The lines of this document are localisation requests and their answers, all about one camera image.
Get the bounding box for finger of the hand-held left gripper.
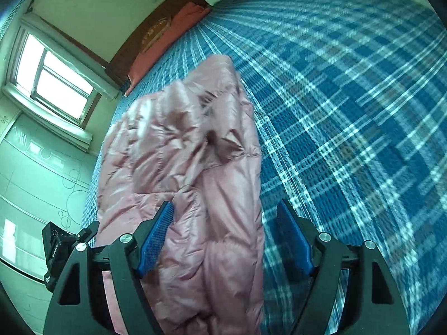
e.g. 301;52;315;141
79;221;100;250

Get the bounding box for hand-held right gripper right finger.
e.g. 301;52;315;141
276;198;410;335

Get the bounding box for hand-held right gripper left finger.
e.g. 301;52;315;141
44;200;175;335

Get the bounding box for pink down jacket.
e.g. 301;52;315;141
94;55;266;335

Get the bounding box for glass door wardrobe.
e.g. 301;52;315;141
0;112;102;287

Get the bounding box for bed with blue plaid sheet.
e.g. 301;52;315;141
80;0;447;335

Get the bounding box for bright window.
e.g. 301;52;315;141
5;28;96;126

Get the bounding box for dark wooden headboard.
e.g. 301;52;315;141
105;0;196;84

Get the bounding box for salmon pillow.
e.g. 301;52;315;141
125;2;212;96

